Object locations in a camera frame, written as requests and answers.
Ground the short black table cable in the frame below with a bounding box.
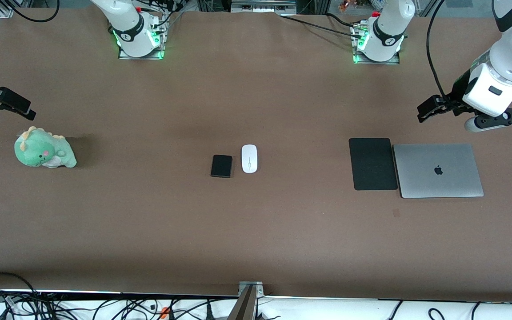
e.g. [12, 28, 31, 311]
[326, 12, 361, 28]

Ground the green dinosaur plush toy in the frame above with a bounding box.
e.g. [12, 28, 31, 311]
[14, 126, 78, 169]

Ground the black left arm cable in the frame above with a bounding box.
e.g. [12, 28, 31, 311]
[426, 0, 452, 100]

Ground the grey metal box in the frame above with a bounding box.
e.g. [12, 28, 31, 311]
[231, 0, 297, 14]

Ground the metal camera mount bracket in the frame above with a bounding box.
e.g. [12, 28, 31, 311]
[238, 281, 265, 298]

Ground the silver closed laptop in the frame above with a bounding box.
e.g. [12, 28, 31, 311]
[393, 143, 484, 199]

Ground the grey camera mount pole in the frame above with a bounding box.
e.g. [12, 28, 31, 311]
[228, 285, 256, 320]

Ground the black looped floor cable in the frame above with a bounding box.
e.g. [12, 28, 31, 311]
[0, 272, 39, 307]

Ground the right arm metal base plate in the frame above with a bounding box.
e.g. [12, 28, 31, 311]
[117, 18, 166, 60]

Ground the brown table cover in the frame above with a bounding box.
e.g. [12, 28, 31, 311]
[0, 8, 512, 303]

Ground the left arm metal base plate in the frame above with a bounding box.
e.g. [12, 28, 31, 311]
[352, 20, 401, 65]

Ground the small black phone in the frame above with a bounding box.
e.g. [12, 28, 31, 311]
[210, 154, 233, 179]

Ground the long black table cable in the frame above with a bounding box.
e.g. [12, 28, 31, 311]
[280, 15, 363, 37]

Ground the black overhead cable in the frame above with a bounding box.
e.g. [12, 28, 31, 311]
[0, 0, 60, 23]

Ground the white computer mouse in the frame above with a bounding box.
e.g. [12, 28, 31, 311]
[241, 144, 258, 174]

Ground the black mouse pad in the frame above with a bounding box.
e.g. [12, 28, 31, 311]
[348, 137, 399, 191]

